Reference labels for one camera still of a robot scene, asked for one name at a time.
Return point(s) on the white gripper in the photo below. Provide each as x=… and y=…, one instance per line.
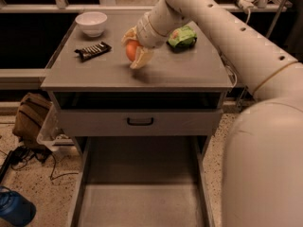
x=149, y=32

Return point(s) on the orange fruit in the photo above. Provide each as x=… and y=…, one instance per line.
x=131, y=47

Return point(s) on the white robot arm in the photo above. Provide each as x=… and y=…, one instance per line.
x=263, y=156

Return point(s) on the grey drawer cabinet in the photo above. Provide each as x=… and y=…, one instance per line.
x=192, y=80

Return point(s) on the grey top drawer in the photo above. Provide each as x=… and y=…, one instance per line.
x=113, y=122

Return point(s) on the open grey middle drawer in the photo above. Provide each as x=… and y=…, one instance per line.
x=142, y=182

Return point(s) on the green chip bag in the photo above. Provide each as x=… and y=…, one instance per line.
x=183, y=36

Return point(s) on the white ceramic bowl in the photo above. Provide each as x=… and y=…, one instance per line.
x=92, y=23

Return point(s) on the dark chocolate bar wrapper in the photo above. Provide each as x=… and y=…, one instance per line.
x=90, y=52

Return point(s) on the clear plastic bin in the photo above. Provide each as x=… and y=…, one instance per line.
x=51, y=135

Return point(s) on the brown fabric bag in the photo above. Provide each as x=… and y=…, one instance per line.
x=30, y=117

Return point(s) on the metal stand pole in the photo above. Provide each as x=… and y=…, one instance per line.
x=242, y=94

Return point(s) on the blue water jug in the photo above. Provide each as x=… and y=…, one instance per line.
x=15, y=209

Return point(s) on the black drawer handle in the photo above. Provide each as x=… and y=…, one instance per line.
x=138, y=122

